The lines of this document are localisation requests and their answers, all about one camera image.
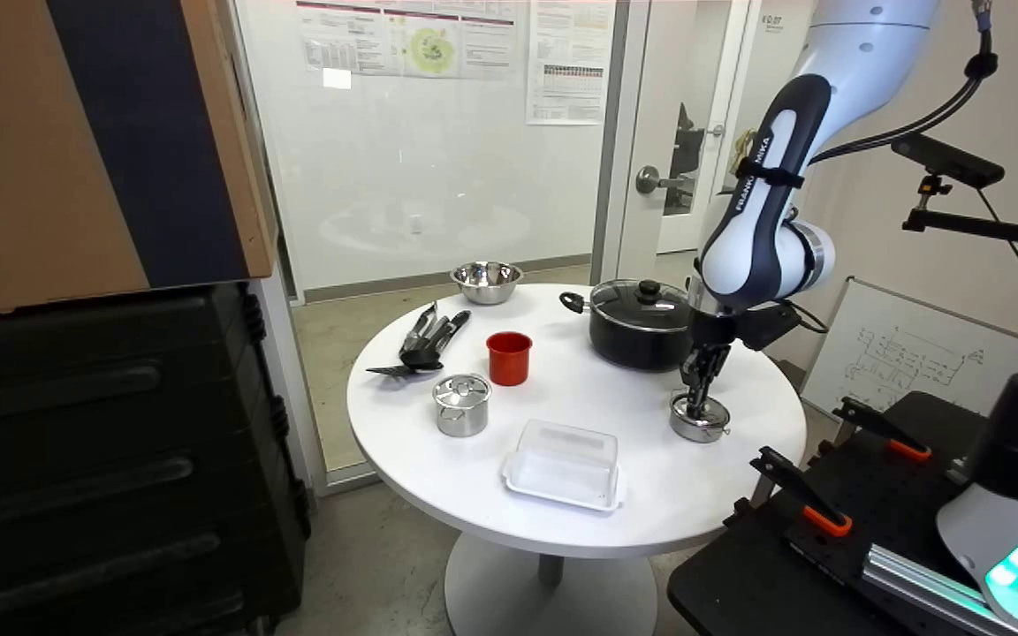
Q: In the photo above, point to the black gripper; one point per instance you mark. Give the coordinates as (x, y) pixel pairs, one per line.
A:
(711, 339)

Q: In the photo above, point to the white rectangular plate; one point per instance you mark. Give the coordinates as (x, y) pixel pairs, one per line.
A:
(564, 452)

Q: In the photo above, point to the small round steel lid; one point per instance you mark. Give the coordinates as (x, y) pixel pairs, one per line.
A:
(460, 388)

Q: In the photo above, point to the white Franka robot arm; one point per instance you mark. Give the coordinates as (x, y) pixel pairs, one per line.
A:
(768, 259)

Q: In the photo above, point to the small steel pot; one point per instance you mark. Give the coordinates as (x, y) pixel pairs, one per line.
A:
(696, 432)

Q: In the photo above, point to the large black cooking pot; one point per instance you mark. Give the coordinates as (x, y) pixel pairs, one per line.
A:
(637, 347)

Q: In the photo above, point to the glass pot lid black knob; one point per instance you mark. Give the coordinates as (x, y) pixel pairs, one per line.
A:
(637, 307)

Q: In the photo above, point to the white rectangular lid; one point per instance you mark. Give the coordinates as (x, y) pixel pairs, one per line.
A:
(530, 496)

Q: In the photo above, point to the large cardboard box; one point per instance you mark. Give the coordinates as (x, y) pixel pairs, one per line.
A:
(0, 141)

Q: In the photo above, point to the red mug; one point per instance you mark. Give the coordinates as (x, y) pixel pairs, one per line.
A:
(510, 359)

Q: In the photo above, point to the whiteboard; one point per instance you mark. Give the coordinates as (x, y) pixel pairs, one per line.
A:
(909, 353)

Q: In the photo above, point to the black perforated workbench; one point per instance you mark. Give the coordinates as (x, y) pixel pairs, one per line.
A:
(756, 586)

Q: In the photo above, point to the steel mixing bowl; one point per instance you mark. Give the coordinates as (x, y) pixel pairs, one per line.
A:
(484, 285)

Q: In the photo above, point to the steel cup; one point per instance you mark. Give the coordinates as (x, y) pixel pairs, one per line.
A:
(460, 423)

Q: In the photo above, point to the black kitchen tongs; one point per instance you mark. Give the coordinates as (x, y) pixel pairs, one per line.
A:
(432, 335)

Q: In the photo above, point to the black spatula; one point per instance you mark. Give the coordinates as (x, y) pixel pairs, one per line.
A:
(397, 367)

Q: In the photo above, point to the white glass door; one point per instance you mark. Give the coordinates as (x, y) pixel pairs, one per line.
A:
(637, 72)

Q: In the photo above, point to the white text poster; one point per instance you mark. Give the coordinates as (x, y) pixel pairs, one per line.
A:
(569, 58)

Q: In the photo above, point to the poster with green circle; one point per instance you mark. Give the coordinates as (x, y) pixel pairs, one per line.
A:
(425, 48)

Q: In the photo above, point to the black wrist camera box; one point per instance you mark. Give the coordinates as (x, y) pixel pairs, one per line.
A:
(768, 325)

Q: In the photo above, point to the aluminium extrusion rail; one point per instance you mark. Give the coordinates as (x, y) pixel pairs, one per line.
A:
(919, 585)

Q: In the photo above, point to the black camera mounting bar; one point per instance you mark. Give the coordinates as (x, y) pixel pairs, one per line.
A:
(979, 226)

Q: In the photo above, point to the black stereo camera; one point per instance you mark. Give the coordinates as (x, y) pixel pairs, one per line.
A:
(949, 160)

